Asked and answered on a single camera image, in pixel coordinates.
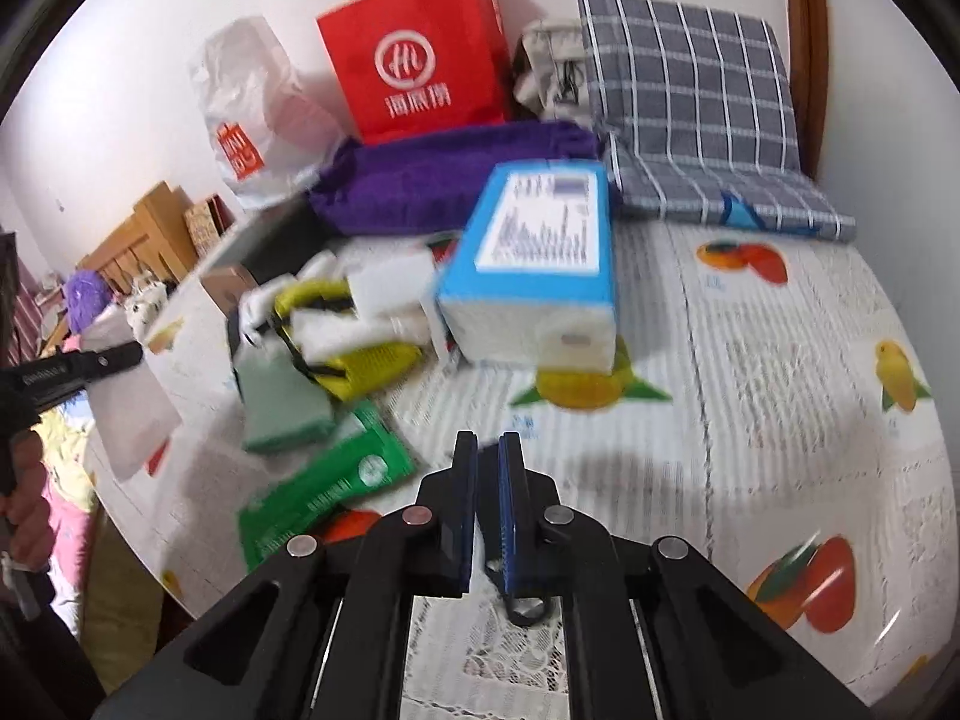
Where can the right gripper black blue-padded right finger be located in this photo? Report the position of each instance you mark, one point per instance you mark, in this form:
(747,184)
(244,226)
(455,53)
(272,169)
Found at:
(527,561)

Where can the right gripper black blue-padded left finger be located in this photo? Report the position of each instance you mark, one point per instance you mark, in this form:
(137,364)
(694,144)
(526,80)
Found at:
(451,496)

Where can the green wet wipes pack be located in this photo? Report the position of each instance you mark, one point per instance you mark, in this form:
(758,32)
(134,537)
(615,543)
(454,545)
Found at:
(363,457)

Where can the yellow mesh pouch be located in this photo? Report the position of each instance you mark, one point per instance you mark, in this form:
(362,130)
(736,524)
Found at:
(333,346)

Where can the white green cuffed glove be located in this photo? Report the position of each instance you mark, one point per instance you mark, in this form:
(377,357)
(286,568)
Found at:
(283,408)

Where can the white sponge block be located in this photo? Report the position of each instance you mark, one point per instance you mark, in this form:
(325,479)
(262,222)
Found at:
(393,285)

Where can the person's left hand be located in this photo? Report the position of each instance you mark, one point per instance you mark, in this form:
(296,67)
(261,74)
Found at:
(26,509)

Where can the purple plush toy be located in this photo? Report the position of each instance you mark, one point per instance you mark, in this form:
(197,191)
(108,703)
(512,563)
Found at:
(87,295)

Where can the wooden headboard furniture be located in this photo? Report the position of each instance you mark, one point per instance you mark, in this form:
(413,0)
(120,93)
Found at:
(155,240)

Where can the blue tissue pack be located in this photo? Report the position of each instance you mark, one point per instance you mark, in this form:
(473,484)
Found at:
(531,282)

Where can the dark box with gold end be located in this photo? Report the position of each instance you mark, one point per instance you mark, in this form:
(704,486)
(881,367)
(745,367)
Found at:
(275,243)

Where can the purple fleece blanket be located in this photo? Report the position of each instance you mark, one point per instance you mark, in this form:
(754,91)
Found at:
(432,183)

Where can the white plastic shopping bag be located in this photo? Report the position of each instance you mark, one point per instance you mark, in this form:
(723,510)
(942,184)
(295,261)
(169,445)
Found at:
(269,138)

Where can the beige canvas bag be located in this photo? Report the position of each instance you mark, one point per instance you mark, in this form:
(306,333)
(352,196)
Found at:
(550,67)

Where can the grey plaid pillow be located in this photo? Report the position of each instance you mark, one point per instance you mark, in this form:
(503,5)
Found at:
(694,112)

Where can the red paper shopping bag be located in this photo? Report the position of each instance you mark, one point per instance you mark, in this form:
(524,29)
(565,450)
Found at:
(412,67)

